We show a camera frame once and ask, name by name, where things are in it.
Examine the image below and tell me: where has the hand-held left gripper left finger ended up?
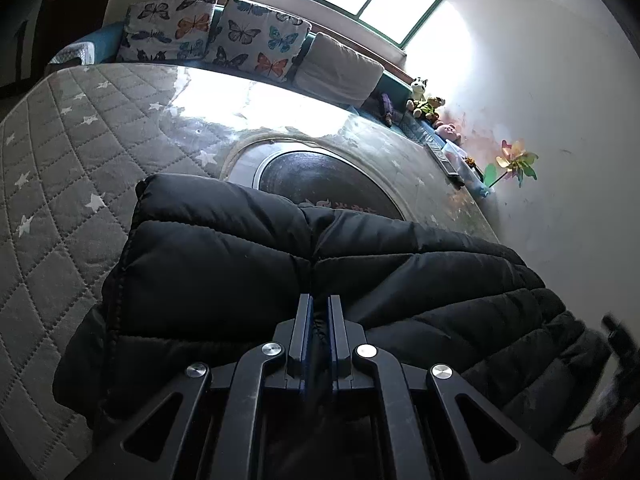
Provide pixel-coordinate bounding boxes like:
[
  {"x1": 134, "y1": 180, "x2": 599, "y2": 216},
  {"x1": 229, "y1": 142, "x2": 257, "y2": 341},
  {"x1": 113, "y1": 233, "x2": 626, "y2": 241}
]
[{"x1": 65, "y1": 294, "x2": 316, "y2": 480}]

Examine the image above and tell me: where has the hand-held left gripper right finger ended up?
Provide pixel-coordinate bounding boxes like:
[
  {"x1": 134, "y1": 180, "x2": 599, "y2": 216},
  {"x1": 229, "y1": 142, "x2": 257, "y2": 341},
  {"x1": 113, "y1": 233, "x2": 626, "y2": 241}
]
[{"x1": 327, "y1": 295, "x2": 576, "y2": 480}]

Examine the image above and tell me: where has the black puffer jacket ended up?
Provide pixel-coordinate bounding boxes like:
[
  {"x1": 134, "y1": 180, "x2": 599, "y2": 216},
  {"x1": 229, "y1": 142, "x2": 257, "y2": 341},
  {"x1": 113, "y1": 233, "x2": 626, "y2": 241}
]
[{"x1": 52, "y1": 173, "x2": 613, "y2": 466}]

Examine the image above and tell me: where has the round dark mat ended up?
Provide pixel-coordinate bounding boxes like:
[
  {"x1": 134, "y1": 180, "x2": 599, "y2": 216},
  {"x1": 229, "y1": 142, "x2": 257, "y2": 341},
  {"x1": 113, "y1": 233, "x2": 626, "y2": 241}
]
[{"x1": 257, "y1": 149, "x2": 406, "y2": 221}]

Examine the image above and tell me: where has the colourful pinwheel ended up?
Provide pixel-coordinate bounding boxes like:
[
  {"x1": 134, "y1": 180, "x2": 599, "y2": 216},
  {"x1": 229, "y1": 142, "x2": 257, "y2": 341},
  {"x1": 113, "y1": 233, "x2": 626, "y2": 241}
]
[{"x1": 482, "y1": 139, "x2": 539, "y2": 193}]

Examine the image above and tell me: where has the clear plastic box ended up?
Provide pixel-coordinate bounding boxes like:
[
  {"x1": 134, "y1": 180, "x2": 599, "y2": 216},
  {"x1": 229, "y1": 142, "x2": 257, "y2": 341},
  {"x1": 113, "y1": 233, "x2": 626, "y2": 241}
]
[{"x1": 440, "y1": 140, "x2": 496, "y2": 198}]

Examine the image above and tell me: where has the pink plush toy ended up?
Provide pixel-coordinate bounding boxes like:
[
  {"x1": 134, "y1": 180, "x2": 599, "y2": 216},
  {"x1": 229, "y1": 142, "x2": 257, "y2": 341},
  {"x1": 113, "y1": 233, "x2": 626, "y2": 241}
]
[{"x1": 434, "y1": 122, "x2": 463, "y2": 147}]

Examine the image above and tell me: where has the purple plush toy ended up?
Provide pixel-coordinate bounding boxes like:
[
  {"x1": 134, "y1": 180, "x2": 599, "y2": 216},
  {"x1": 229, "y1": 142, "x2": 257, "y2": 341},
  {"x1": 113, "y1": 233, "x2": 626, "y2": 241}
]
[{"x1": 377, "y1": 92, "x2": 398, "y2": 128}]

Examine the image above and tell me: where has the yellow green plush toy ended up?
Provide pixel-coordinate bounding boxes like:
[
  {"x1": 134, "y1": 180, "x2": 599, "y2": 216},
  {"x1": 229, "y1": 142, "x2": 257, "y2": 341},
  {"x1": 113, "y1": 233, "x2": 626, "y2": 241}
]
[{"x1": 406, "y1": 95, "x2": 446, "y2": 121}]

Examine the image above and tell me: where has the plain grey pillow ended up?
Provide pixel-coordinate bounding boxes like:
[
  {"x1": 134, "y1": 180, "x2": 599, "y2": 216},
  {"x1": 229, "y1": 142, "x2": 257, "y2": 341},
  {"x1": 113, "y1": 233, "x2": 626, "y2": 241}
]
[{"x1": 295, "y1": 32, "x2": 385, "y2": 109}]

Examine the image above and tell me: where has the grey quilted star mattress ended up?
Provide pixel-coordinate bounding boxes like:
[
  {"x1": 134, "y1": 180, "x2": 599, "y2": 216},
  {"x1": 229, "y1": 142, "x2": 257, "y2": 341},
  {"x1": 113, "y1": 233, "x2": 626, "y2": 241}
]
[{"x1": 0, "y1": 62, "x2": 503, "y2": 480}]

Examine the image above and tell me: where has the butterfly print pillow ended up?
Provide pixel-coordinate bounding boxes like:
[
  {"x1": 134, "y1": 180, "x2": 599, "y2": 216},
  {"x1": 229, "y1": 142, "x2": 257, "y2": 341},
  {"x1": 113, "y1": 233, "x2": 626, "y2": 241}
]
[
  {"x1": 116, "y1": 0, "x2": 219, "y2": 63},
  {"x1": 204, "y1": 0, "x2": 312, "y2": 83}
]

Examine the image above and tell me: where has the blue bench cushion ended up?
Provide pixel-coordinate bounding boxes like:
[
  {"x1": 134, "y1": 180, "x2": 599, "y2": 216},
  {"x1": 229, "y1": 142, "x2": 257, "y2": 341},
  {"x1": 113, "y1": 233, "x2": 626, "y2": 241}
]
[{"x1": 47, "y1": 22, "x2": 451, "y2": 151}]

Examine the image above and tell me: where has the white blue quilted cloth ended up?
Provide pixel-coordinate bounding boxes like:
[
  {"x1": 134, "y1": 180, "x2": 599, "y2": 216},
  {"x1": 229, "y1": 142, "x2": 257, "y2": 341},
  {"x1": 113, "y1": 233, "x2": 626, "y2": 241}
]
[{"x1": 47, "y1": 41, "x2": 97, "y2": 66}]

